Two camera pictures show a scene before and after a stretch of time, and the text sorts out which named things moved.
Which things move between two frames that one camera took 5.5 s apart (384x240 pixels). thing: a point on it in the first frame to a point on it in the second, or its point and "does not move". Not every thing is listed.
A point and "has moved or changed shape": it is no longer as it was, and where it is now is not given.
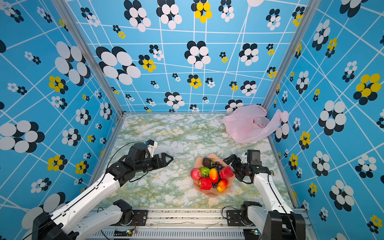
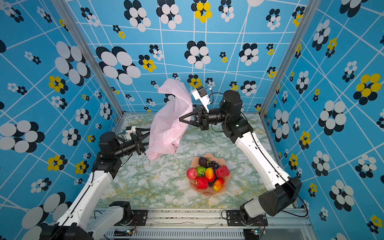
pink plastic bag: x=249 y=123 to x=167 y=128
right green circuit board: x=252 y=233 does not move
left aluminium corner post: x=79 y=34 does not move
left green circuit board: x=124 y=232 does not move
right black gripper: x=235 y=165 to x=202 y=118
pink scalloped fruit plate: x=198 y=164 to x=209 y=191
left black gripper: x=163 y=163 to x=139 y=145
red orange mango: x=213 y=175 has moved or changed shape
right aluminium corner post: x=311 y=8 does not move
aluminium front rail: x=192 y=224 does not move
